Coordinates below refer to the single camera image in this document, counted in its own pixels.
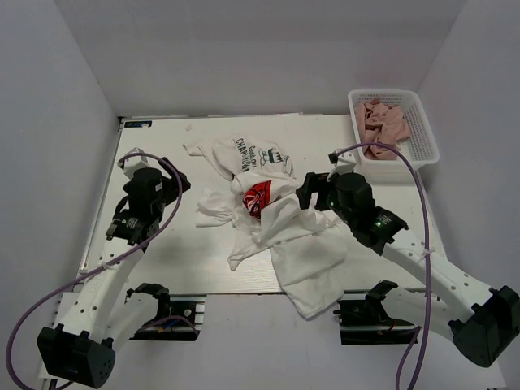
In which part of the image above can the white green-lettered t-shirt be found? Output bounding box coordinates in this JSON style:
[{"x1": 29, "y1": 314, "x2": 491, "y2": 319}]
[{"x1": 183, "y1": 134, "x2": 295, "y2": 181}]

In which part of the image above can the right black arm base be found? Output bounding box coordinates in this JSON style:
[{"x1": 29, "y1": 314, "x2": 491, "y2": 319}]
[{"x1": 333, "y1": 290, "x2": 415, "y2": 345}]

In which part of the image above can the white red-print t-shirt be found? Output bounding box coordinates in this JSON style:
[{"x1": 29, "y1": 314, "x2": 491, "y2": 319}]
[{"x1": 195, "y1": 170, "x2": 298, "y2": 243}]

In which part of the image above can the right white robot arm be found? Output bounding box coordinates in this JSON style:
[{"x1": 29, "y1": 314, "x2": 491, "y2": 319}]
[{"x1": 297, "y1": 172, "x2": 519, "y2": 368}]

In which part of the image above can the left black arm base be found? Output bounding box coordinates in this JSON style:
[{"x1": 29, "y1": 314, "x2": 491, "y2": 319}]
[{"x1": 132, "y1": 296, "x2": 206, "y2": 342}]

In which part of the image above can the white plastic mesh basket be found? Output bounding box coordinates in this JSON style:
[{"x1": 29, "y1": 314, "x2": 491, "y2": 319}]
[{"x1": 348, "y1": 89, "x2": 440, "y2": 170}]

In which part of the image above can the pink crumpled cloth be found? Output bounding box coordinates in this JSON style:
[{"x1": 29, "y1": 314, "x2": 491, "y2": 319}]
[{"x1": 354, "y1": 97, "x2": 411, "y2": 150}]

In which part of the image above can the blue table label sticker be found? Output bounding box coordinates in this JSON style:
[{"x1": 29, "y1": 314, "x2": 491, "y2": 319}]
[{"x1": 123, "y1": 120, "x2": 153, "y2": 128}]

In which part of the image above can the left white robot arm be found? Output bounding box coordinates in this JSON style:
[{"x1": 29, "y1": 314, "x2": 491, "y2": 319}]
[{"x1": 37, "y1": 150, "x2": 191, "y2": 389}]

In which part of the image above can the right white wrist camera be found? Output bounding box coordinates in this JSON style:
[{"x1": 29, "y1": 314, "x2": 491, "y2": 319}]
[{"x1": 327, "y1": 150, "x2": 357, "y2": 181}]

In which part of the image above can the white cartoon print t-shirt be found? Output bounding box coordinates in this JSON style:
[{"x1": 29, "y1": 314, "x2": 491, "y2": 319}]
[{"x1": 227, "y1": 194, "x2": 348, "y2": 319}]

